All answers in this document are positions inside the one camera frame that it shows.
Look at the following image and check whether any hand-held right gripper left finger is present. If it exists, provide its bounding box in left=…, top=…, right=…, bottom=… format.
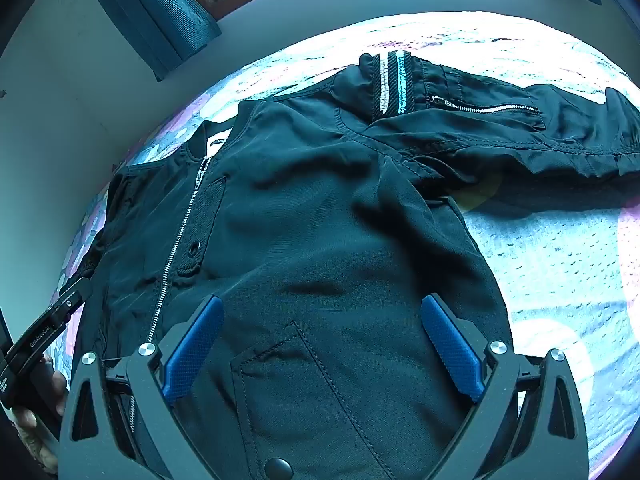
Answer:
left=57, top=295, right=226, bottom=480

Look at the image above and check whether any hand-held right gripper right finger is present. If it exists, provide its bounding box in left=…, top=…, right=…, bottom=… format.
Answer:
left=421, top=294, right=591, bottom=480

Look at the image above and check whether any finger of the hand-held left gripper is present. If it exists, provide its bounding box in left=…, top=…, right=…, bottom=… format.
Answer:
left=57, top=277, right=94, bottom=323

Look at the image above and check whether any black zip jacket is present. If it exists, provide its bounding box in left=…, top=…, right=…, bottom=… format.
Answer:
left=75, top=51, right=640, bottom=480

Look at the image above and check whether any person's left hand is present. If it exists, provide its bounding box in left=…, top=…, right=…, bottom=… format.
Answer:
left=10, top=354, right=69, bottom=471

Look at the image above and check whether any floral printed blanket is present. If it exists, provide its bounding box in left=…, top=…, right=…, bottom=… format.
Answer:
left=50, top=10, right=640, bottom=480

